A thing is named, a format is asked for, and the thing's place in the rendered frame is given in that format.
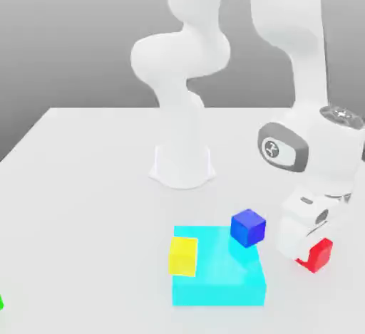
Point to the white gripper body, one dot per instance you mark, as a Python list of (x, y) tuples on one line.
[(292, 240)]

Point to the small red cube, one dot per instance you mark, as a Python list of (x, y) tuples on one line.
[(320, 257)]

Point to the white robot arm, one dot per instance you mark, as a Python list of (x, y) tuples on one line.
[(182, 54)]

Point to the small blue cube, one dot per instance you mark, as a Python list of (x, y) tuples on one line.
[(247, 227)]

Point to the small yellow cube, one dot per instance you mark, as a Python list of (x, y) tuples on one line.
[(182, 257)]

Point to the small green cube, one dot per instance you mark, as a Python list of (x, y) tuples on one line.
[(1, 302)]

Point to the large cyan box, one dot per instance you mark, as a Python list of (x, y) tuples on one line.
[(219, 282)]

